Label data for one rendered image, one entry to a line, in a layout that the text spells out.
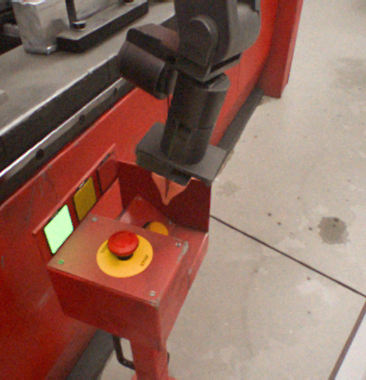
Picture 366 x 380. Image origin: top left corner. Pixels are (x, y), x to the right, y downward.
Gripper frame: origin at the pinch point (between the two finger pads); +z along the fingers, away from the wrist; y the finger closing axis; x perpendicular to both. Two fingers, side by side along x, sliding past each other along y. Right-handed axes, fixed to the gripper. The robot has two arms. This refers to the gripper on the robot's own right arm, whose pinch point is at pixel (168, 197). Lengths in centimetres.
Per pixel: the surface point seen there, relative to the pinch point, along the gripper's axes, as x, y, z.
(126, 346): -12, 1, 83
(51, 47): -24.8, 36.0, 0.5
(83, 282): 15.1, 4.3, 4.2
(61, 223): 10.8, 10.3, 1.2
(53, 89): -11.1, 26.1, -0.8
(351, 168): -135, -60, 68
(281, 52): -195, -4, 51
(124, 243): 10.3, 1.7, -0.2
